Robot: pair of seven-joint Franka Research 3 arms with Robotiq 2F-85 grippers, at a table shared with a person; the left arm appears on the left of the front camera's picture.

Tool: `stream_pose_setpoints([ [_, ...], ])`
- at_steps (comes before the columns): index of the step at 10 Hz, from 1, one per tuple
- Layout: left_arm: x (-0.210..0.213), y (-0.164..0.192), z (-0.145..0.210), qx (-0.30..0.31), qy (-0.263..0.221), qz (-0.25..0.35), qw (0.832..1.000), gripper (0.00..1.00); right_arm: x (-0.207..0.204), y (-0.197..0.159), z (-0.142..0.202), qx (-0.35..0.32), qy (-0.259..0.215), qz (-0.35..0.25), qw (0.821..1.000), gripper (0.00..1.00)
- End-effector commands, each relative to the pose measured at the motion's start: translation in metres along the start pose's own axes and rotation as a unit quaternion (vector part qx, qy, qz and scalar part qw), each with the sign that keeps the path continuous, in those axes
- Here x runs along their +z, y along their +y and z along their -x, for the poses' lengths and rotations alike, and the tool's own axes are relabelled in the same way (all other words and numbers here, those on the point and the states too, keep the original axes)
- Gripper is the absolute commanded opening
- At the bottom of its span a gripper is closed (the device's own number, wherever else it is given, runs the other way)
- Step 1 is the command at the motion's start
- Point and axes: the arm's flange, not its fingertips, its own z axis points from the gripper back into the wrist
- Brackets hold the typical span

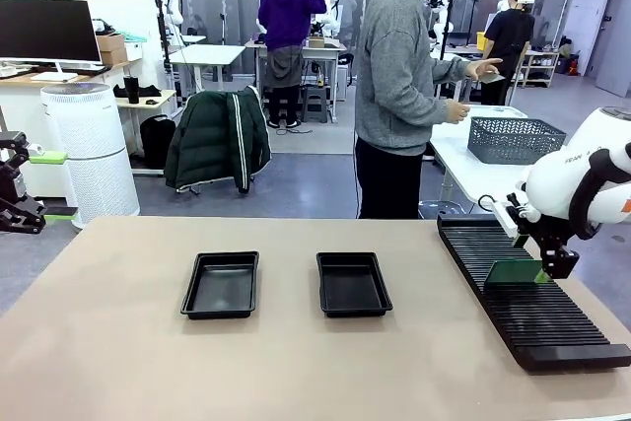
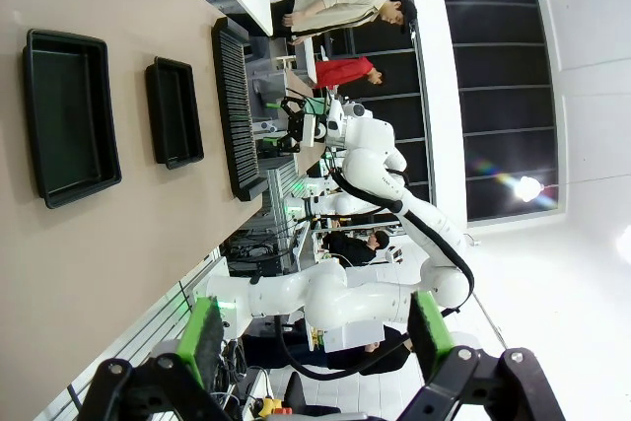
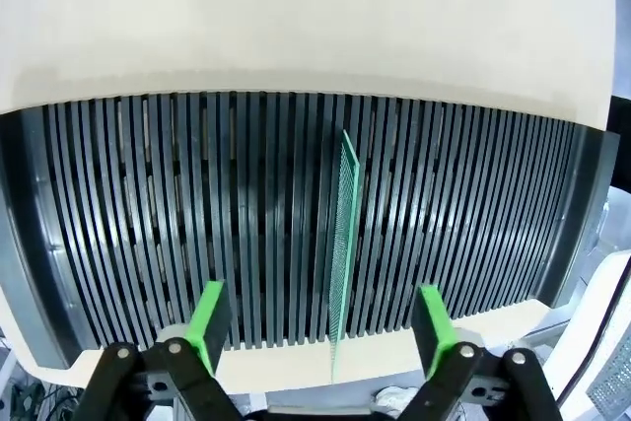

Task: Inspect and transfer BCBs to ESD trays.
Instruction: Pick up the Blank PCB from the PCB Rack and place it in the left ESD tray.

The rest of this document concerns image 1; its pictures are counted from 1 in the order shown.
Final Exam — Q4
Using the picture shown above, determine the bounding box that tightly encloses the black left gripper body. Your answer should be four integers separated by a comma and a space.
0, 164, 24, 205

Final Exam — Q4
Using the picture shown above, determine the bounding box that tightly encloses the person's right hand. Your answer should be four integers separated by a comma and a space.
446, 99, 471, 124

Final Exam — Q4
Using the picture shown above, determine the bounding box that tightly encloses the white air purifier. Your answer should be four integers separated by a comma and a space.
39, 82, 141, 230

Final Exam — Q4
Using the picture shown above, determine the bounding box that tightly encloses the person's left hand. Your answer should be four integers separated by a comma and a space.
465, 57, 504, 82

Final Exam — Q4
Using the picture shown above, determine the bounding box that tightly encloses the dark green puffer jacket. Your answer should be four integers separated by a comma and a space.
164, 87, 272, 195

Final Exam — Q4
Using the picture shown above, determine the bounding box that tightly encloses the person's left forearm grey sleeve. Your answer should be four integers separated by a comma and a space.
431, 56, 472, 85

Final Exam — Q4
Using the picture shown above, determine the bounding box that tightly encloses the grey plastic basket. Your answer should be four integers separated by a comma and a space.
466, 116, 568, 166

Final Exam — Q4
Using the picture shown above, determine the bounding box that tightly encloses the black plastic ESD tray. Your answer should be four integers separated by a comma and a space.
179, 250, 260, 320
315, 251, 394, 319

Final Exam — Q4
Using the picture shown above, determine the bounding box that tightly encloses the person in grey sweater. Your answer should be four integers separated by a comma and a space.
354, 0, 504, 221

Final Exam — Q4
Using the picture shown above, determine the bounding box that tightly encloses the person in purple hoodie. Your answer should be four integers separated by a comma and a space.
257, 0, 327, 129

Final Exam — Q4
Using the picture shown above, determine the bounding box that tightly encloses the black computer monitor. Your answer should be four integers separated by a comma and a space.
0, 0, 104, 83

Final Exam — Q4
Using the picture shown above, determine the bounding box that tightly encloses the person's right forearm grey sleeve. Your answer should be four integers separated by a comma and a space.
413, 95, 453, 129

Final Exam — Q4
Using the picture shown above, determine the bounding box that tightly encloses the large white work table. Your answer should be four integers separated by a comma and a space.
427, 105, 583, 218

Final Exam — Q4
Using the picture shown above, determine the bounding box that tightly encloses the wooden monitor desk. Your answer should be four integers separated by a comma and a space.
0, 61, 130, 92

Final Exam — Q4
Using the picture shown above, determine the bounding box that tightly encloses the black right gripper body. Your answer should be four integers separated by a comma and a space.
510, 193, 573, 249

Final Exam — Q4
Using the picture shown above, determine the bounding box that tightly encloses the brown cardboard box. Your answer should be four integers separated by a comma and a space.
96, 35, 129, 68

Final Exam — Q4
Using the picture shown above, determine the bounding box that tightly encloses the black tumbler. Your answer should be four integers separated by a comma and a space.
123, 75, 141, 105

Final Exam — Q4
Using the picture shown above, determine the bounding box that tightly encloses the grey background robot table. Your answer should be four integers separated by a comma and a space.
245, 38, 348, 124

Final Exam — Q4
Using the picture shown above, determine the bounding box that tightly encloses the black backpack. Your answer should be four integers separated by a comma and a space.
139, 115, 177, 172

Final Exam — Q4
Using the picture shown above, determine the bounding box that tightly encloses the black cloth on side table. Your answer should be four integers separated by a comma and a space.
112, 85, 163, 100

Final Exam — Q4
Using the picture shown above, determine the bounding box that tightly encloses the small wooden side table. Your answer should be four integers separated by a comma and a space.
115, 89, 177, 175

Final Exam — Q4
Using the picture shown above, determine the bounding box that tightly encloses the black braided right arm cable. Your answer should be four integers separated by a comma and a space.
571, 142, 631, 240

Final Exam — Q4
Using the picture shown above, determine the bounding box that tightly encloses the black slotted board rack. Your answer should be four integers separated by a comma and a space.
436, 213, 631, 373

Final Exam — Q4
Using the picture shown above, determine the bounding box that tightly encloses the grey step stool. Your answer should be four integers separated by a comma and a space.
301, 85, 330, 124

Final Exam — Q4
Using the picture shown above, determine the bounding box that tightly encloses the person in black t-shirt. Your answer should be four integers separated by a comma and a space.
480, 0, 536, 106

